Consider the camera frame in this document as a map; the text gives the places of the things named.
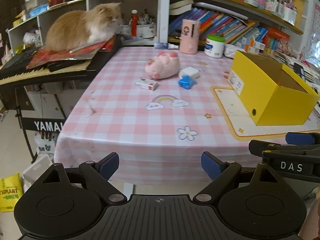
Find white power adapter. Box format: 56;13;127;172
178;67;200;79

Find yellow plastic bag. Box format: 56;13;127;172
0;172;23;212

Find black electronic keyboard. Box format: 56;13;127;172
1;35;122;87

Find red doll figurine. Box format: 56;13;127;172
131;9;138;37

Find white quilted pouch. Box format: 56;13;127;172
223;44;245;59

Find keyboard stand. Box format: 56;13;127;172
14;88;67;164

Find white pen holder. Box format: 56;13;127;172
121;23;156;39

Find pink humidifier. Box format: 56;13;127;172
179;19;200;54

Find white jar green lid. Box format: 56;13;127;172
204;35;225;59

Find blue toy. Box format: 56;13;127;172
178;75;197;89

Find blue spray bottle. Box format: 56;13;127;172
154;42;179;50

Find white yellow desk mat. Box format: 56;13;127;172
210;86;319;141

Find row of colourful books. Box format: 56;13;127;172
168;6;291;53

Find red books under cat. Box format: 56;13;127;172
26;35;116;72

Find pink paw plush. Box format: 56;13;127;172
145;51;181;80

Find pink checkered tablecloth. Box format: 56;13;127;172
53;45;320;186

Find small white red box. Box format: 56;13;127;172
135;77;159;91

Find orange and white cat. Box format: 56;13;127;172
44;3;122;52

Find yellow cardboard box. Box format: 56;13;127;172
228;50;319;126

